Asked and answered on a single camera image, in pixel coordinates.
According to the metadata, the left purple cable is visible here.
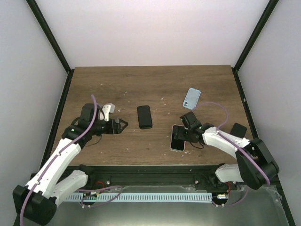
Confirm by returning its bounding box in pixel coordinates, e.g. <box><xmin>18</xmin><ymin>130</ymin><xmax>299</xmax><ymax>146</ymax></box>
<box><xmin>19</xmin><ymin>95</ymin><xmax>104</xmax><ymax>226</ymax></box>

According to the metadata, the black front rail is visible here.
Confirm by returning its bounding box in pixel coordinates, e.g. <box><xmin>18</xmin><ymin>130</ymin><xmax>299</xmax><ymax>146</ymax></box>
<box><xmin>92</xmin><ymin>165</ymin><xmax>235</xmax><ymax>191</ymax></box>

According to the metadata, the pink phone case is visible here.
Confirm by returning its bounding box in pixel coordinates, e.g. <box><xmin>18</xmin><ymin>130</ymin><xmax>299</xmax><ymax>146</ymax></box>
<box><xmin>169</xmin><ymin>124</ymin><xmax>186</xmax><ymax>152</ymax></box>

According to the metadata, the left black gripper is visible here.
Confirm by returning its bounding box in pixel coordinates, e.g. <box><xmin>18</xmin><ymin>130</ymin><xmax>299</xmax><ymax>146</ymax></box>
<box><xmin>91</xmin><ymin>119</ymin><xmax>128</xmax><ymax>136</ymax></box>

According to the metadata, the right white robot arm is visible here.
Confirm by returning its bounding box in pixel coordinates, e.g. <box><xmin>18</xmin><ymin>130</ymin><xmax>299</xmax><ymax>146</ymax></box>
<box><xmin>172</xmin><ymin>112</ymin><xmax>280</xmax><ymax>190</ymax></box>

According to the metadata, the right black frame post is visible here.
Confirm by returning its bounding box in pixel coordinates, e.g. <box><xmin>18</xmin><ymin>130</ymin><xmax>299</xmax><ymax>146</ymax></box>
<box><xmin>234</xmin><ymin>0</ymin><xmax>279</xmax><ymax>71</ymax></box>

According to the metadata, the black frame post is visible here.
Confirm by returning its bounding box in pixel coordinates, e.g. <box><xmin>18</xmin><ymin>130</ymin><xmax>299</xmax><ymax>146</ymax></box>
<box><xmin>234</xmin><ymin>0</ymin><xmax>279</xmax><ymax>71</ymax></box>
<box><xmin>25</xmin><ymin>0</ymin><xmax>72</xmax><ymax>73</ymax></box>

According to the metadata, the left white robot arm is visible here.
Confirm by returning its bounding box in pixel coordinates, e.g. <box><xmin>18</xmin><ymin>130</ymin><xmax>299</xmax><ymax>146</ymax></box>
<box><xmin>13</xmin><ymin>103</ymin><xmax>128</xmax><ymax>226</ymax></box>

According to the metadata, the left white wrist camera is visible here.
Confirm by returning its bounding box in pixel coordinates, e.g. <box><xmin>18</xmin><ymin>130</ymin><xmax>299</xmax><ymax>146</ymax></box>
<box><xmin>100</xmin><ymin>103</ymin><xmax>115</xmax><ymax>121</ymax></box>

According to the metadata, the left black frame post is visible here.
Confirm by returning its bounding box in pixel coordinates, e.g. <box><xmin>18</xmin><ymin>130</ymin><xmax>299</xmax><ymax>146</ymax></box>
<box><xmin>25</xmin><ymin>0</ymin><xmax>72</xmax><ymax>73</ymax></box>

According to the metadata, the light blue phone case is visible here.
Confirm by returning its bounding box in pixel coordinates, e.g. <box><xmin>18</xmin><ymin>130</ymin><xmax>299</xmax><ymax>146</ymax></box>
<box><xmin>182</xmin><ymin>88</ymin><xmax>201</xmax><ymax>110</ymax></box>

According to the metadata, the light blue slotted strip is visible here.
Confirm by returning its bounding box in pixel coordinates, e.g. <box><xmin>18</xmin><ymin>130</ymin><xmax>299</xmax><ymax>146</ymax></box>
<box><xmin>65</xmin><ymin>193</ymin><xmax>213</xmax><ymax>203</ymax></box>

